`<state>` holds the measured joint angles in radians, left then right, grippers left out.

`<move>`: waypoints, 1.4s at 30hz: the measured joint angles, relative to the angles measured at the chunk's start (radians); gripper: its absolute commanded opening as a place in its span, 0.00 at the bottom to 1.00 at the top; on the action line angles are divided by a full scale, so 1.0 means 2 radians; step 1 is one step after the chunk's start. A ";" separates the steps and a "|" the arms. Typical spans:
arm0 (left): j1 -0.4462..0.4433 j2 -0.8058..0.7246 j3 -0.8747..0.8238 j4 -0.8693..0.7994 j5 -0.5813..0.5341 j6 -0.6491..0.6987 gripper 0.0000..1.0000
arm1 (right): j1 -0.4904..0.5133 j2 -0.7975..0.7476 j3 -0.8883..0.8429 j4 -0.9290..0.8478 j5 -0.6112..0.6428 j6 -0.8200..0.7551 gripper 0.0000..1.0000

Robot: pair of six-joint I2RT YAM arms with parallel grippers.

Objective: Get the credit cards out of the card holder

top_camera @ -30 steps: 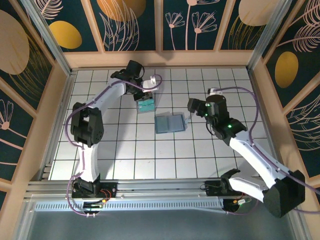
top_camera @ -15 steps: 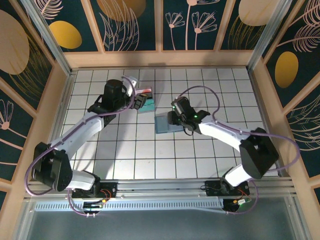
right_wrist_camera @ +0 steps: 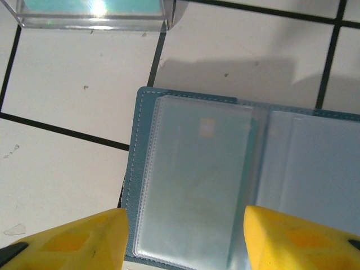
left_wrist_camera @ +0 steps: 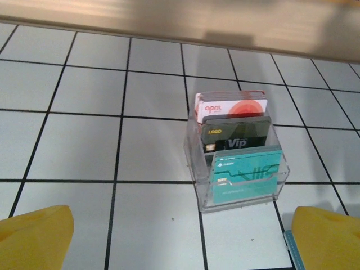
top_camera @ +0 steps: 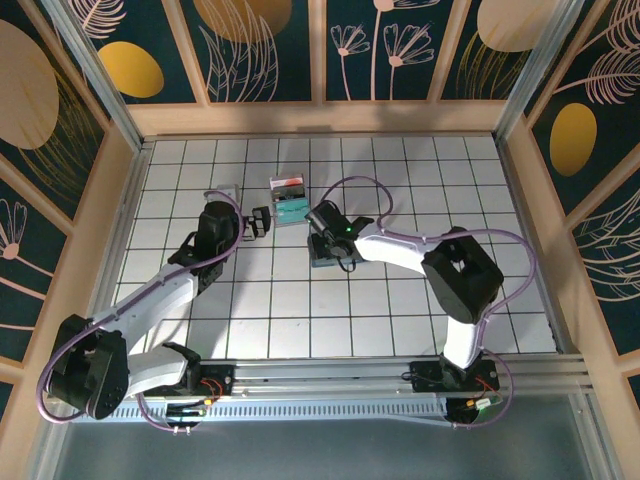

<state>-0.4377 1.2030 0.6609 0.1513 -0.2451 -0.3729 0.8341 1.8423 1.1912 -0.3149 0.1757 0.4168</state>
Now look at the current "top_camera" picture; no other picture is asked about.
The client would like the blue card holder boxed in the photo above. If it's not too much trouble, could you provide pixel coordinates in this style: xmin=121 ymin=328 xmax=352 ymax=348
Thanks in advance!
xmin=307 ymin=234 xmax=362 ymax=270

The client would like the black connector block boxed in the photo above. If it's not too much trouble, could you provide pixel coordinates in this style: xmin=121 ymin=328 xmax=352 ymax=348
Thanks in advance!
xmin=166 ymin=403 xmax=211 ymax=422

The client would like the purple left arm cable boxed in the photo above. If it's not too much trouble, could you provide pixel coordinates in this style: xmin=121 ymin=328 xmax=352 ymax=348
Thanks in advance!
xmin=39 ymin=189 xmax=247 ymax=435

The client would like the aluminium side rail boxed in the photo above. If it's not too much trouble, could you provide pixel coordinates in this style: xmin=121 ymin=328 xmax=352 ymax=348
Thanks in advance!
xmin=79 ymin=139 xmax=155 ymax=361
xmin=494 ymin=134 xmax=574 ymax=356

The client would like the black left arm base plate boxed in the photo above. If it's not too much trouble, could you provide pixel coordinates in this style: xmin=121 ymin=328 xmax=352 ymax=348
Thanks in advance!
xmin=143 ymin=363 xmax=236 ymax=401

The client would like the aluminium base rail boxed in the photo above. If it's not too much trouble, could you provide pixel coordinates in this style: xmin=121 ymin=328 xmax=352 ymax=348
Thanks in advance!
xmin=49 ymin=355 xmax=589 ymax=401

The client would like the aluminium corner post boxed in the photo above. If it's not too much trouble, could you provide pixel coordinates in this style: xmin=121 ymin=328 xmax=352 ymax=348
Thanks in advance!
xmin=39 ymin=0 xmax=151 ymax=154
xmin=492 ymin=0 xmax=586 ymax=146

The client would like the grey slotted cable duct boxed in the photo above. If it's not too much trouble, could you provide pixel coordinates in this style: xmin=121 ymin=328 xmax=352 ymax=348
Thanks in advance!
xmin=69 ymin=398 xmax=451 ymax=425

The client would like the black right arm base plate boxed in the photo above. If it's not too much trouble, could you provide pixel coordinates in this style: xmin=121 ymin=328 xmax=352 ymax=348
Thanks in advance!
xmin=409 ymin=359 xmax=499 ymax=396

